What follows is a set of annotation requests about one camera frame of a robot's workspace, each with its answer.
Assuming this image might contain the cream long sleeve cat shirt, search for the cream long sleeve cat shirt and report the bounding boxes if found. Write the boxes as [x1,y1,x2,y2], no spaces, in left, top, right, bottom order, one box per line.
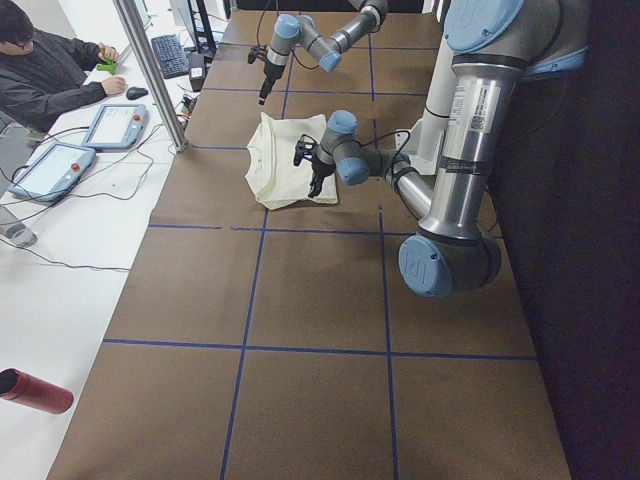
[245,113,338,210]

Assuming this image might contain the person in black jacket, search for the person in black jacket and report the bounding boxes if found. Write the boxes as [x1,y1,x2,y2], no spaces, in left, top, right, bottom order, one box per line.
[1,1,127,133]

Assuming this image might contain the black computer mouse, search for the black computer mouse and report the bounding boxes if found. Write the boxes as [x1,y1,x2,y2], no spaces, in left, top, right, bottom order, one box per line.
[125,87,148,101]

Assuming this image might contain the green small object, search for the green small object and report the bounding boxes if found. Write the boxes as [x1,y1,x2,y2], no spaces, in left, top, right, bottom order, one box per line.
[96,51,119,75]

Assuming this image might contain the brown paper table cover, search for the brown paper table cover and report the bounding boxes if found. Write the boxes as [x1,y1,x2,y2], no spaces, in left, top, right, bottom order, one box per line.
[49,11,569,479]

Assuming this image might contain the far blue teach pendant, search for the far blue teach pendant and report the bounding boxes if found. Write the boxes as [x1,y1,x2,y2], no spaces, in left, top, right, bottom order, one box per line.
[81,104,148,151]

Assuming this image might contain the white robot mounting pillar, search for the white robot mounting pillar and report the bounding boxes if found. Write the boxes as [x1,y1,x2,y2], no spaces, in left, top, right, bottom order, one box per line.
[402,37,457,175]

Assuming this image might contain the aluminium frame post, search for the aluminium frame post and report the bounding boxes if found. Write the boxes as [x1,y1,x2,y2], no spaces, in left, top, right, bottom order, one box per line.
[113,0,188,152]

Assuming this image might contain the clear water bottle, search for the clear water bottle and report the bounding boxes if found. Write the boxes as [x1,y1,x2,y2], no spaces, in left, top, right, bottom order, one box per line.
[0,205,38,248]

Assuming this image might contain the small black box device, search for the small black box device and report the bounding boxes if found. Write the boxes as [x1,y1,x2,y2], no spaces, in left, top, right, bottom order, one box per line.
[188,52,207,92]

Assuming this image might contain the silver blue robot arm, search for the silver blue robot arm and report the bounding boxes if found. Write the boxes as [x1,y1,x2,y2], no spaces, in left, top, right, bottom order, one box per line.
[293,1,591,298]
[247,1,388,105]

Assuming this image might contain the black keyboard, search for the black keyboard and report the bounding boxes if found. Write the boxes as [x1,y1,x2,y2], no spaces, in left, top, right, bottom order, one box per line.
[151,34,189,79]

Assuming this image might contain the blue teach pendant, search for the blue teach pendant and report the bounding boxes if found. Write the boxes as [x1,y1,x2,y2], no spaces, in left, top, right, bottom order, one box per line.
[8,142,96,203]
[81,104,148,151]

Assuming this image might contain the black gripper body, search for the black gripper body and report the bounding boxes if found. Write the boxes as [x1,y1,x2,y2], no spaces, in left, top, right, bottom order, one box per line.
[311,156,334,181]
[263,61,284,83]

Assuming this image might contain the near blue teach pendant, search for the near blue teach pendant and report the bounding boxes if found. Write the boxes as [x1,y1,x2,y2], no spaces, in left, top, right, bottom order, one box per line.
[8,142,96,203]

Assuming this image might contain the red cylindrical bottle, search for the red cylindrical bottle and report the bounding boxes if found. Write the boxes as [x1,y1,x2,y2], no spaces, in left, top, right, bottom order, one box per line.
[1,368,74,414]

